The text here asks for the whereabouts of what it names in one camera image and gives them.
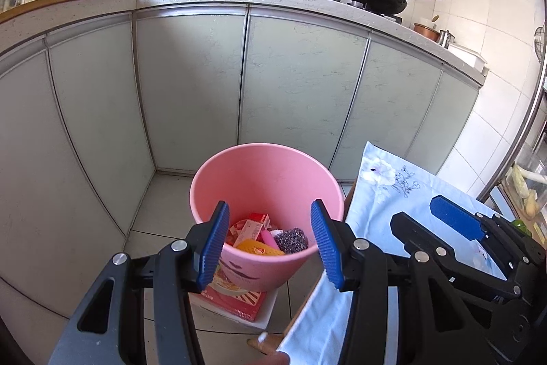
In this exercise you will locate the ginger root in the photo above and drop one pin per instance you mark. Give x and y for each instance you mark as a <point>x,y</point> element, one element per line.
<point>532,204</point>

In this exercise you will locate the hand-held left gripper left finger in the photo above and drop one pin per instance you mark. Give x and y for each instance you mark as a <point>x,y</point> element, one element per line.
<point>213,254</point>

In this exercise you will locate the kitchen counter cabinet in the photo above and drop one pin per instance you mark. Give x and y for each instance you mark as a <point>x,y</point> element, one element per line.
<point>299,91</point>

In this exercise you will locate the corn cob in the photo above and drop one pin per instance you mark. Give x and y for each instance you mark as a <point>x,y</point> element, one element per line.
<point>519,183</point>

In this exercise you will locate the green bell pepper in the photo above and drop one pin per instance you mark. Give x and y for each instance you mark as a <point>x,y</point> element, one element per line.
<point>520,226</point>

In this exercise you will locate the white flat board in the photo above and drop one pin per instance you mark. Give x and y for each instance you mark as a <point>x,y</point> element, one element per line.
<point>269,313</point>

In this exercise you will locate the white lidded container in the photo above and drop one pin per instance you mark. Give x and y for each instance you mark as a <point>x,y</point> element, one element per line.
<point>468,57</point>

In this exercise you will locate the orange packet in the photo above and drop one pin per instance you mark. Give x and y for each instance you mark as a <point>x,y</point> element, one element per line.
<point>256,247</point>

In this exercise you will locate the clear plastic container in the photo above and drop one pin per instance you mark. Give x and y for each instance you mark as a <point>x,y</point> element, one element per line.
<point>534,164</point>

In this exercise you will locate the copper pot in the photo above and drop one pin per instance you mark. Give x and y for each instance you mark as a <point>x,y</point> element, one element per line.
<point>427,33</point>

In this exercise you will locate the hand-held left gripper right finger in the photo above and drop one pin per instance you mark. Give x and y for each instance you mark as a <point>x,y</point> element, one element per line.
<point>327,249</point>

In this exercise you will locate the silver scrub sponge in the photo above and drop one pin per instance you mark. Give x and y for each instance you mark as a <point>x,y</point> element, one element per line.
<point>292,240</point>

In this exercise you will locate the steel cup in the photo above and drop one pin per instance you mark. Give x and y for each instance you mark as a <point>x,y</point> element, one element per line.
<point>445,39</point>

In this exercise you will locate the light blue floral tablecloth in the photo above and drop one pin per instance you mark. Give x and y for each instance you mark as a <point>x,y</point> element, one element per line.
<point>376,202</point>

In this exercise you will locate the pink plastic roll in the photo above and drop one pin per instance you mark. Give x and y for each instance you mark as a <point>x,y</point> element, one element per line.
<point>268,239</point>

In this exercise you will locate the metal shelf rack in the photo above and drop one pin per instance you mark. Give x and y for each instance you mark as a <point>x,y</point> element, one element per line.
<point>527,125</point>

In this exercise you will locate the red medicine box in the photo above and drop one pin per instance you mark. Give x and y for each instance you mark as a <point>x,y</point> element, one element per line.
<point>245,230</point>

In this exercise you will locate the red printed carton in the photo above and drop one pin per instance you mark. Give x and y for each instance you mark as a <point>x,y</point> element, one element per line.
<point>235,301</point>

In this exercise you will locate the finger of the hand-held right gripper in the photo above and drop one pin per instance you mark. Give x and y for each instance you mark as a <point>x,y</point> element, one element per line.
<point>470,271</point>
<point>453,213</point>

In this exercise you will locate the pink plastic bucket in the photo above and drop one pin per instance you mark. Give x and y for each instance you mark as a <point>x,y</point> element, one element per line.
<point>265,185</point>

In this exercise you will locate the small metal fan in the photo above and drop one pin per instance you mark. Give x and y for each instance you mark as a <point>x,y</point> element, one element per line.
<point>540,44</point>

